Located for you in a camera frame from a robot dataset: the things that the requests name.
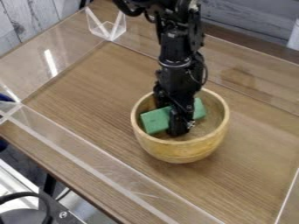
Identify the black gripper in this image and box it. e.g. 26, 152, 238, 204
153, 58, 208, 137

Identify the green rectangular block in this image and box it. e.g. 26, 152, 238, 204
138, 98, 206, 135

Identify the brown wooden bowl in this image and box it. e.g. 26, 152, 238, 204
130, 88, 229, 164

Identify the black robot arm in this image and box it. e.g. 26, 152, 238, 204
111, 0, 208, 137

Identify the clear acrylic front barrier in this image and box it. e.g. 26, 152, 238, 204
0, 91, 224, 224

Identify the black table leg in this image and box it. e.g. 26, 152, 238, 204
42, 174, 57, 196

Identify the clear acrylic corner bracket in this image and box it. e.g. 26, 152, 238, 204
85, 7, 126, 42

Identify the black metal base plate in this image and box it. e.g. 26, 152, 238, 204
0, 198, 87, 224

